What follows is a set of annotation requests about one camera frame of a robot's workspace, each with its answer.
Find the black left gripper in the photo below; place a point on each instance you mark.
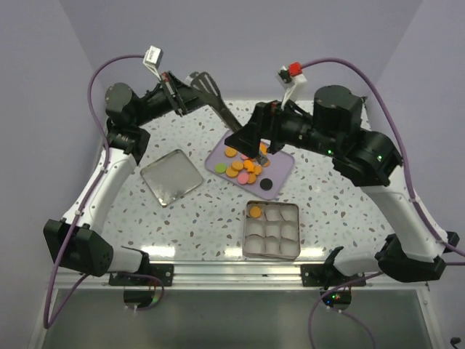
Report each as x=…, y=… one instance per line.
x=187, y=98

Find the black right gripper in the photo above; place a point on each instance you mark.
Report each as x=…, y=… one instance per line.
x=267, y=122

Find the orange flower cookie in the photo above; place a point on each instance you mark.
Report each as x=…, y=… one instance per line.
x=255, y=212

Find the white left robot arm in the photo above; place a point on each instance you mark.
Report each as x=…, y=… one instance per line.
x=75, y=240

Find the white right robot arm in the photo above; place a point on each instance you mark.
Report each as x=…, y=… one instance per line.
x=371, y=162

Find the orange fish cookie right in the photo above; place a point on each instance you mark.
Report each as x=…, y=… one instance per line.
x=263, y=148

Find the orange fish cookie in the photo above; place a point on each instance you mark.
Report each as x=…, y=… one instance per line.
x=252, y=167
x=263, y=148

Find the orange fish cookie middle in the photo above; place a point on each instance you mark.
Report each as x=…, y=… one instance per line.
x=252, y=167

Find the orange plain cookie bottom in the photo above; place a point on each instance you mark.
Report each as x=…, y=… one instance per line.
x=251, y=178

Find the lilac plastic tray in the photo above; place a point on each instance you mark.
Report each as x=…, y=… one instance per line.
x=281, y=166

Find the black sandwich cookie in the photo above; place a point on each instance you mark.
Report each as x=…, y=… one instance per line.
x=266, y=184

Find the orange round cookie middle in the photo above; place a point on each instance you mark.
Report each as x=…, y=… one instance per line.
x=237, y=165

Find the orange round cookie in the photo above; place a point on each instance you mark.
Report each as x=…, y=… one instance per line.
x=237, y=165
x=230, y=152
x=232, y=173

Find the pink round cookie lower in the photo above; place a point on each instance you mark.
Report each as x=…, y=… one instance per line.
x=242, y=178

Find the orange round cookie top left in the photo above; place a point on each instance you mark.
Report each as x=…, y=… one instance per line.
x=230, y=152

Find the orange round cookie lower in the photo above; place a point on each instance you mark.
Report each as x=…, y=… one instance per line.
x=232, y=173

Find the green round cookie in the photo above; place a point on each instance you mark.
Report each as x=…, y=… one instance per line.
x=220, y=168

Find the square cookie tin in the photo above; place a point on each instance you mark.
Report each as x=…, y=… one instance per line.
x=275, y=235

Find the silver tin lid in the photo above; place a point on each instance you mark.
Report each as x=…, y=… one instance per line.
x=171, y=177

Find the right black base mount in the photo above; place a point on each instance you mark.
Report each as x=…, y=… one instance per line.
x=324, y=275

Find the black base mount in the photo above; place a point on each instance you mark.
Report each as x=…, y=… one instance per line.
x=156, y=274
x=324, y=275

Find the aluminium mounting rail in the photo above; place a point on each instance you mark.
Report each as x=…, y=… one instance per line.
x=249, y=274

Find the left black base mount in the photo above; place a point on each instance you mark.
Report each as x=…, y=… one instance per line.
x=156, y=274

